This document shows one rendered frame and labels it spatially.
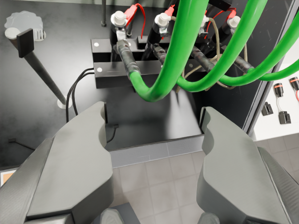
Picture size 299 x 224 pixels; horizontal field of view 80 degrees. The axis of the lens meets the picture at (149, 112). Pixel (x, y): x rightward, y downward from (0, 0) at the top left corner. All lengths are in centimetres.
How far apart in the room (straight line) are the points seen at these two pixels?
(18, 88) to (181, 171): 124
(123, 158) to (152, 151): 7
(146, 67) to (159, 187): 114
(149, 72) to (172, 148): 20
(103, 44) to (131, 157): 28
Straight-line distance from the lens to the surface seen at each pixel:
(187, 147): 48
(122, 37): 34
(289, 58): 72
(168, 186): 150
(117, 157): 44
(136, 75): 23
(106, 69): 45
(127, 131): 56
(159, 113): 59
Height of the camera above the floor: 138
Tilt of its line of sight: 71 degrees down
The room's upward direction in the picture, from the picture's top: 50 degrees clockwise
